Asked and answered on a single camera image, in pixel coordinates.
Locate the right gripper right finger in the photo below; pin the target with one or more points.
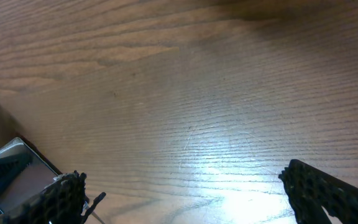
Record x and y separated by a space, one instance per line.
315 195

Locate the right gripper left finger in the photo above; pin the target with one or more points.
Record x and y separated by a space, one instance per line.
60 203

